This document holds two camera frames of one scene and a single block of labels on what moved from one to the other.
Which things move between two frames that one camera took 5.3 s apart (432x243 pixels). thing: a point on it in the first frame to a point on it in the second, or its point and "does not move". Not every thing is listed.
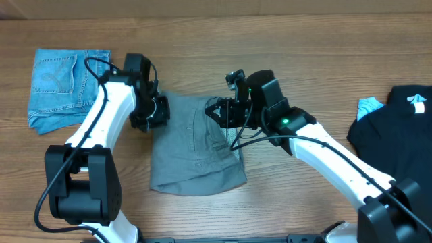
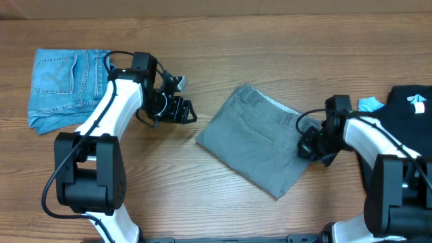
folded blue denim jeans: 63,89 does not move
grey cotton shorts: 193,153 to 256,137
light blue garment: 366,104 does not move
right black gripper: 227,119 to 305,146
